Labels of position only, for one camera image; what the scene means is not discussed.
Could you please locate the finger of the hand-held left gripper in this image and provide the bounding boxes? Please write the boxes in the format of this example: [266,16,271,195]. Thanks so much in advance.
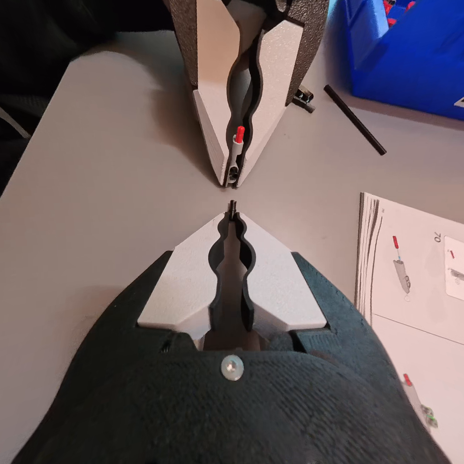
[192,0,240,188]
[236,20,304,188]

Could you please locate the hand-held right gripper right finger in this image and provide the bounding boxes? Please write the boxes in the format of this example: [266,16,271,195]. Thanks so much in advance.
[235,213,327,342]

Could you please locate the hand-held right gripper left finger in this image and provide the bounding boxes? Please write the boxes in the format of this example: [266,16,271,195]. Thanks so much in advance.
[137,213,233,351]

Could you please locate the grey toy connector brick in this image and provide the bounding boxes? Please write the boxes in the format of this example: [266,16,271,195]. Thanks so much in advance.
[225,134,246,188]

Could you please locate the grey desk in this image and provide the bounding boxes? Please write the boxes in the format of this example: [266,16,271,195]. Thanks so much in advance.
[0,31,464,464]

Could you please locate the black and grey toy part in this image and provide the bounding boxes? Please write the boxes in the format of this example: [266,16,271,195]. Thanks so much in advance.
[293,86,315,114]

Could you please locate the black toy rod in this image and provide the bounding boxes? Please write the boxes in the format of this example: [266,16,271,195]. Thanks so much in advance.
[323,84,387,156]

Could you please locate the red toy parts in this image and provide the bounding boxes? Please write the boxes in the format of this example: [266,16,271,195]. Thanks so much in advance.
[382,0,417,28]

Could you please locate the blue plastic bin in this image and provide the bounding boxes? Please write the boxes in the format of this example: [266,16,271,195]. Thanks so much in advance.
[328,0,464,121]

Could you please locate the instruction booklet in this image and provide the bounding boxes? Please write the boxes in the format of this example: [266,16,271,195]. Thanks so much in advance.
[354,192,464,464]

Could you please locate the person's dark clothing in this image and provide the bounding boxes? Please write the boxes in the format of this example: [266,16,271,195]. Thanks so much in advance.
[0,0,175,198]

